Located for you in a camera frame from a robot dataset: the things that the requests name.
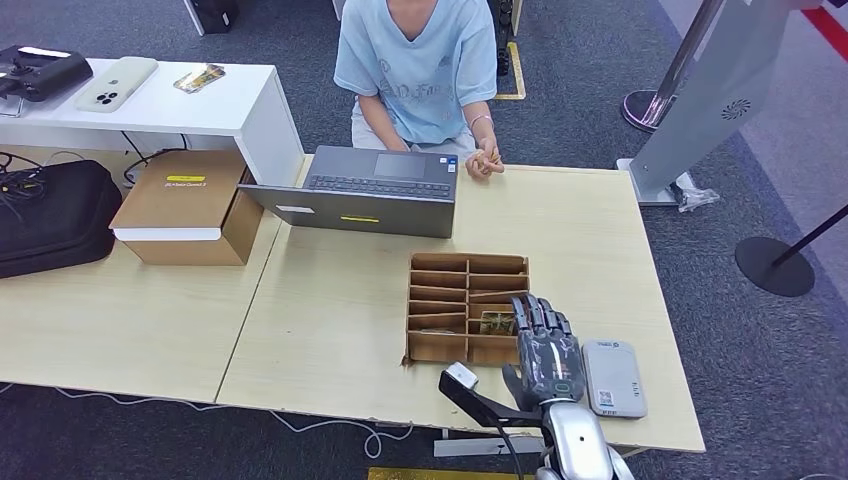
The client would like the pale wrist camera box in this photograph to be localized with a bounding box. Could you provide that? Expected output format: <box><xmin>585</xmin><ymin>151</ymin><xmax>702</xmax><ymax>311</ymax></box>
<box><xmin>442</xmin><ymin>361</ymin><xmax>480</xmax><ymax>392</ymax></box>

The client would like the black camera bracket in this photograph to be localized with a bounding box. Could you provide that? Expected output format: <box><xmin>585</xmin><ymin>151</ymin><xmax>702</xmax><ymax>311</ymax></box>
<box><xmin>437</xmin><ymin>374</ymin><xmax>545</xmax><ymax>429</ymax></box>

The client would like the yellow floor tape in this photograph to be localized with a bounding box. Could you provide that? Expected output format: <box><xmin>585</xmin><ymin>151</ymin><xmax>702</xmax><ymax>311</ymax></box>
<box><xmin>495</xmin><ymin>41</ymin><xmax>528</xmax><ymax>102</ymax></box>
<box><xmin>367</xmin><ymin>466</ymin><xmax>531</xmax><ymax>480</ymax></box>

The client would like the brown cardboard box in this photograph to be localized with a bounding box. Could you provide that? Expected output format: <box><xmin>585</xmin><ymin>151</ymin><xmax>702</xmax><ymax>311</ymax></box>
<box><xmin>109</xmin><ymin>148</ymin><xmax>265</xmax><ymax>268</ymax></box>

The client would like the person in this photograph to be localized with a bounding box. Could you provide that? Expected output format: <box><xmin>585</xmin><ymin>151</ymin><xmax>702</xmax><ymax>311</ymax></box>
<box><xmin>333</xmin><ymin>0</ymin><xmax>506</xmax><ymax>181</ymax></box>

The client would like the grey laptop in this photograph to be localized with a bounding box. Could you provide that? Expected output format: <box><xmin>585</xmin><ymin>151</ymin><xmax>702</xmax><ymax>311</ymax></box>
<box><xmin>238</xmin><ymin>145</ymin><xmax>460</xmax><ymax>240</ymax></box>

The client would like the white shelf desk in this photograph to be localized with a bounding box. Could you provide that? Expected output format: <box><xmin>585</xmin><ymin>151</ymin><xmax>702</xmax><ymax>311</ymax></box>
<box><xmin>0</xmin><ymin>58</ymin><xmax>306</xmax><ymax>188</ymax></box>

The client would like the pale smartphone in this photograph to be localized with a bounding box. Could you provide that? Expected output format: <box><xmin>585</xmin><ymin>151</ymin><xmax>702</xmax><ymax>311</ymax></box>
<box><xmin>74</xmin><ymin>56</ymin><xmax>160</xmax><ymax>114</ymax></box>

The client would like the clear plastic wrap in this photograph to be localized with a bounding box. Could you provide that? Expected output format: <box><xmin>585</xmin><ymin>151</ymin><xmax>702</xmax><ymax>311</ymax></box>
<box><xmin>667</xmin><ymin>172</ymin><xmax>721</xmax><ymax>213</ymax></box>

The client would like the black cable bundle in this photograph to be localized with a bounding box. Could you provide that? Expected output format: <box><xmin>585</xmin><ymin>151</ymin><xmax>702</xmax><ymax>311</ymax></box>
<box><xmin>0</xmin><ymin>150</ymin><xmax>48</xmax><ymax>207</ymax></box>

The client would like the grey panel stand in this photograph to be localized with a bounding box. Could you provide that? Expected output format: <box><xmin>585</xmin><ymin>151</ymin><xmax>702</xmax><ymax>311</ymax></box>
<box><xmin>616</xmin><ymin>0</ymin><xmax>793</xmax><ymax>208</ymax></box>

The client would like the white desk foot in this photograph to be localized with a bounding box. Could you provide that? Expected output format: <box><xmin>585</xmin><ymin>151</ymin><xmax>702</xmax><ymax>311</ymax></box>
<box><xmin>433</xmin><ymin>433</ymin><xmax>548</xmax><ymax>458</ymax></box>

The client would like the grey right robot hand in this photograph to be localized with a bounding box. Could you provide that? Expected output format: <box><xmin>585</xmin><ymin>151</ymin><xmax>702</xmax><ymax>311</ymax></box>
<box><xmin>501</xmin><ymin>293</ymin><xmax>588</xmax><ymax>412</ymax></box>

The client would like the white card reader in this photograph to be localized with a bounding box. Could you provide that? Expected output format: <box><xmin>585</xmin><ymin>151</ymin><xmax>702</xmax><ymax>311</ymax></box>
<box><xmin>581</xmin><ymin>339</ymin><xmax>649</xmax><ymax>420</ymax></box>

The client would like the cardboard slot organizer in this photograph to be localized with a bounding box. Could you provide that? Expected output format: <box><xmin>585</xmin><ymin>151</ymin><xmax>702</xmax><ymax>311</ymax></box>
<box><xmin>400</xmin><ymin>251</ymin><xmax>531</xmax><ymax>368</ymax></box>

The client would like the black carry bag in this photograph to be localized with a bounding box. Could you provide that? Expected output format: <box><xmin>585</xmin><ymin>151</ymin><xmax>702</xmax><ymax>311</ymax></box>
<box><xmin>0</xmin><ymin>158</ymin><xmax>125</xmax><ymax>280</ymax></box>

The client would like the black device case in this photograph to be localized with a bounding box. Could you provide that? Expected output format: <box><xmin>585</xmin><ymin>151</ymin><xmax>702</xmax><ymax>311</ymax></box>
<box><xmin>0</xmin><ymin>44</ymin><xmax>94</xmax><ymax>104</ymax></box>

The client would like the chrome stanchion post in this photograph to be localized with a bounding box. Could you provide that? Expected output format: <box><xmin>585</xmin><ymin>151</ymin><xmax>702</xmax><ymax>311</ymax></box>
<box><xmin>621</xmin><ymin>0</ymin><xmax>727</xmax><ymax>134</ymax></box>

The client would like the black stanchion post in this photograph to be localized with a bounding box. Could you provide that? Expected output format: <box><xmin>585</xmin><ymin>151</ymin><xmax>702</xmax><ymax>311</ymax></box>
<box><xmin>735</xmin><ymin>201</ymin><xmax>848</xmax><ymax>299</ymax></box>

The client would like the white floor cable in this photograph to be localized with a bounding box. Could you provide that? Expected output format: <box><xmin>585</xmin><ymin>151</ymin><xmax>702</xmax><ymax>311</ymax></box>
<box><xmin>0</xmin><ymin>380</ymin><xmax>415</xmax><ymax>460</ymax></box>

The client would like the black camera cable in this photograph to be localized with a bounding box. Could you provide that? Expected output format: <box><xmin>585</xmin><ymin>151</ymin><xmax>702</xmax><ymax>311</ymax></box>
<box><xmin>493</xmin><ymin>423</ymin><xmax>525</xmax><ymax>480</ymax></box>

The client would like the black power cable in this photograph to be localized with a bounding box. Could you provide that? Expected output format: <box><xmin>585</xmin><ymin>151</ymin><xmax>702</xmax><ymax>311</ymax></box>
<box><xmin>121</xmin><ymin>131</ymin><xmax>190</xmax><ymax>187</ymax></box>

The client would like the person's left hand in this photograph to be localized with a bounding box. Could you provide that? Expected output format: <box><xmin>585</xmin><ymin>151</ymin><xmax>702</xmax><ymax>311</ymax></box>
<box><xmin>464</xmin><ymin>137</ymin><xmax>506</xmax><ymax>181</ymax></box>

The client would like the black cabinet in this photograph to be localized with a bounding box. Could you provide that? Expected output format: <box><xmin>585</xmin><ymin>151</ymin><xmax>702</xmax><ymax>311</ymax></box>
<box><xmin>183</xmin><ymin>0</ymin><xmax>241</xmax><ymax>37</ymax></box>

